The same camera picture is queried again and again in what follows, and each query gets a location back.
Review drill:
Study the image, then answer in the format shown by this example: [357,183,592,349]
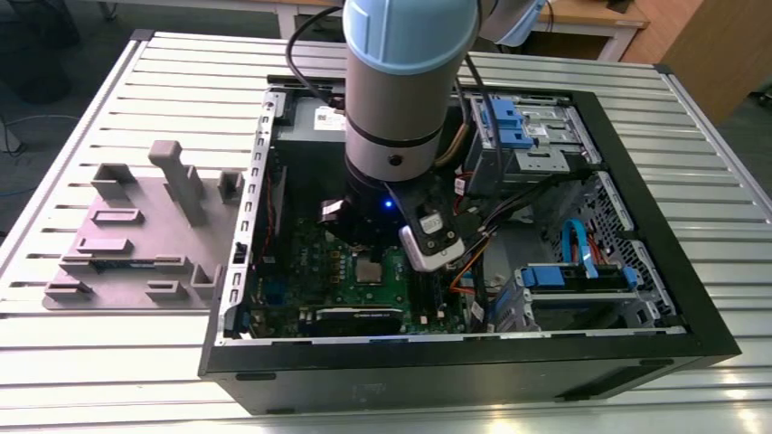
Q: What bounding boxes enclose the grey parts rack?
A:
[41,139,247,313]

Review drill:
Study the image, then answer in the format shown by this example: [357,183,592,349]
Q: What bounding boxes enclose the black cable bundle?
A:
[463,169,596,263]

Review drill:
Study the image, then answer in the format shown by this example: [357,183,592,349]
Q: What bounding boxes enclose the black graphics card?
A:
[299,307,407,337]

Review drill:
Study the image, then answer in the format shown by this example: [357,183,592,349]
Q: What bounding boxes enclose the thin black camera cable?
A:
[455,58,512,182]

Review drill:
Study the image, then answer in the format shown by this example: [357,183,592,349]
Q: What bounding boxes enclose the metal disk bay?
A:
[512,266,687,335]

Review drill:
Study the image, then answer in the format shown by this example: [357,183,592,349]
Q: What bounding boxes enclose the metal drive bay cage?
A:
[467,94,604,196]

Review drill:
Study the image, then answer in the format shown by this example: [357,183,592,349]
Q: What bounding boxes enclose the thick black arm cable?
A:
[285,6,349,114]

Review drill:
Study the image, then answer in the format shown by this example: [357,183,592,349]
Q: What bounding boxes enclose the curved blue flat wire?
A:
[560,219,603,279]

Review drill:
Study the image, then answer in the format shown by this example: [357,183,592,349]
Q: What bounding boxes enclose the hard disk in blue carrier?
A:
[519,263,640,293]

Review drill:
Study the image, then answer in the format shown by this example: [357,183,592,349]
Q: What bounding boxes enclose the white desk frame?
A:
[93,0,348,42]

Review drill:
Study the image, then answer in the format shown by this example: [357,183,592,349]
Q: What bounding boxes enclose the black RAM slot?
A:
[419,272,433,325]
[411,270,425,325]
[433,269,451,322]
[425,272,441,323]

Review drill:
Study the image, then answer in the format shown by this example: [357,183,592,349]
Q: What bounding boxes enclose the grey power supply unit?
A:
[273,95,351,221]

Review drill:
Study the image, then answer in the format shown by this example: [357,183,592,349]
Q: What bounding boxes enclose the straight blue wire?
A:
[487,288,513,334]

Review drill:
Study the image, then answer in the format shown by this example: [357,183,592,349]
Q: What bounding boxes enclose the wooden cabinet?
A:
[624,0,772,128]

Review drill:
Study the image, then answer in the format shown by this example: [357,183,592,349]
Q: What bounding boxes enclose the green RAM stick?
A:
[89,259,159,270]

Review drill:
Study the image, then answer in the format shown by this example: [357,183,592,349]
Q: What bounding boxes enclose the wooden desk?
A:
[539,0,652,62]

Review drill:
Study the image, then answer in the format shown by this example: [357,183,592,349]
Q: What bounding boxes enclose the green motherboard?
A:
[244,212,472,338]

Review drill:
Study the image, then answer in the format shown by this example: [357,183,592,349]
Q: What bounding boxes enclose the orange wire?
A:
[449,257,485,296]

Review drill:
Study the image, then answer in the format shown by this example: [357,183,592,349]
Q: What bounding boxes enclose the blue drive bay latch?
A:
[488,98,537,149]

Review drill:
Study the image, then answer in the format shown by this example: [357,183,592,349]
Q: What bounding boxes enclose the black office chair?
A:
[0,0,83,104]

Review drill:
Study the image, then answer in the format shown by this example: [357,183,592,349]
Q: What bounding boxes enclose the black PC case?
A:
[196,74,741,416]

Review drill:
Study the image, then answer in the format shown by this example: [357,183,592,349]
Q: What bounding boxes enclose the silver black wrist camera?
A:
[319,198,349,225]

